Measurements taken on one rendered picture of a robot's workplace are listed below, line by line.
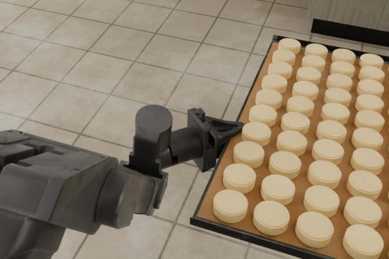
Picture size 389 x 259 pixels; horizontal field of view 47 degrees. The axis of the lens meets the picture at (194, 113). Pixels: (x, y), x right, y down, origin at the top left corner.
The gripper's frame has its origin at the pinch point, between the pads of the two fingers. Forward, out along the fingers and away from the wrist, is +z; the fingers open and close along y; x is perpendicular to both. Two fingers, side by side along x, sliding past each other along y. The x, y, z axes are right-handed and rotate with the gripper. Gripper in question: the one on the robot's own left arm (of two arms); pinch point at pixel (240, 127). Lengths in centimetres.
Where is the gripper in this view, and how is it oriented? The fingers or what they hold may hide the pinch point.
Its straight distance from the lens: 81.1
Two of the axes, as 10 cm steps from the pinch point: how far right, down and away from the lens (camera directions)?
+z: 9.0, -2.6, 3.4
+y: -0.1, 7.8, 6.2
